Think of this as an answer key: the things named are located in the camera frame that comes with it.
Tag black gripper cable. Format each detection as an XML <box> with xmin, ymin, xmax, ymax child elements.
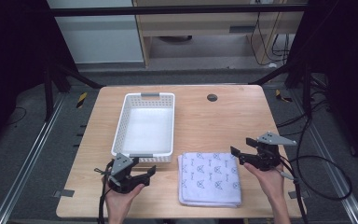
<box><xmin>93</xmin><ymin>160</ymin><xmax>116</xmax><ymax>224</ymax></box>
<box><xmin>274</xmin><ymin>116</ymin><xmax>354</xmax><ymax>224</ymax></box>

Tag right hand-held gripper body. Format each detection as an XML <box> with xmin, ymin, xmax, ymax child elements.
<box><xmin>238</xmin><ymin>132</ymin><xmax>298</xmax><ymax>172</ymax></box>

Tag black metal frame stand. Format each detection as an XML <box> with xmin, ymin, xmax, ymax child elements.
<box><xmin>249</xmin><ymin>55</ymin><xmax>314</xmax><ymax>119</ymax></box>
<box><xmin>42</xmin><ymin>57</ymin><xmax>106</xmax><ymax>123</ymax></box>

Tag light purple patterned towel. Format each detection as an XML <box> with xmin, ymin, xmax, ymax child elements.
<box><xmin>177</xmin><ymin>151</ymin><xmax>243</xmax><ymax>209</ymax></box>

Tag white cabinet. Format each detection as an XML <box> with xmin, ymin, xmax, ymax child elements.
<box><xmin>46</xmin><ymin>0</ymin><xmax>145</xmax><ymax>65</ymax></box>

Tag light wooden desk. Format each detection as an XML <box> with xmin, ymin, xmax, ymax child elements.
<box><xmin>131</xmin><ymin>0</ymin><xmax>310</xmax><ymax>68</ymax></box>

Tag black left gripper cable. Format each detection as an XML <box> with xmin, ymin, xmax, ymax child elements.
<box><xmin>93</xmin><ymin>160</ymin><xmax>116</xmax><ymax>224</ymax></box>

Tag grey tape strip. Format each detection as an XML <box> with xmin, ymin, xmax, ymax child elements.
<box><xmin>287</xmin><ymin>189</ymin><xmax>310</xmax><ymax>200</ymax></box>
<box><xmin>52</xmin><ymin>189</ymin><xmax>76</xmax><ymax>199</ymax></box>

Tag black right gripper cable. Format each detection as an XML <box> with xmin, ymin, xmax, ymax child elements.
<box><xmin>274</xmin><ymin>116</ymin><xmax>354</xmax><ymax>224</ymax></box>

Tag white perforated plastic basket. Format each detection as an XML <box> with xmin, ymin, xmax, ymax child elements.
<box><xmin>110</xmin><ymin>91</ymin><xmax>176</xmax><ymax>164</ymax></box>

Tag aluminium floor rail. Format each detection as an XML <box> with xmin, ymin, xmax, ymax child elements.
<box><xmin>0</xmin><ymin>92</ymin><xmax>67</xmax><ymax>224</ymax></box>
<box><xmin>288</xmin><ymin>90</ymin><xmax>358</xmax><ymax>224</ymax></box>

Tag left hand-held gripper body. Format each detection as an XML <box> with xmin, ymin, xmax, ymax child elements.
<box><xmin>106</xmin><ymin>152</ymin><xmax>140</xmax><ymax>194</ymax></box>

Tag person's left hand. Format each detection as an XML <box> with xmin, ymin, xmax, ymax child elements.
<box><xmin>102</xmin><ymin>175</ymin><xmax>145</xmax><ymax>219</ymax></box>

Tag yellow black hazard tape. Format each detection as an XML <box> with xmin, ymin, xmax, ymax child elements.
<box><xmin>76</xmin><ymin>91</ymin><xmax>89</xmax><ymax>109</ymax></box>
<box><xmin>274</xmin><ymin>89</ymin><xmax>294</xmax><ymax>104</ymax></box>

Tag black horizontal frame bar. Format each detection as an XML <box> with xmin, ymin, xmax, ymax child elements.
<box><xmin>49</xmin><ymin>3</ymin><xmax>308</xmax><ymax>18</ymax></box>

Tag person's right hand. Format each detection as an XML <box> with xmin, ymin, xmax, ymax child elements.
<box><xmin>243</xmin><ymin>161</ymin><xmax>286</xmax><ymax>201</ymax></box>

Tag black curtain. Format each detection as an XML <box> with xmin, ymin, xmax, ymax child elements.
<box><xmin>0</xmin><ymin>0</ymin><xmax>78</xmax><ymax>157</ymax></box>
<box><xmin>287</xmin><ymin>0</ymin><xmax>358</xmax><ymax>171</ymax></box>

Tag black hanging desk cables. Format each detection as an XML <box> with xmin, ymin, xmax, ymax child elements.
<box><xmin>249</xmin><ymin>11</ymin><xmax>294</xmax><ymax>67</ymax></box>

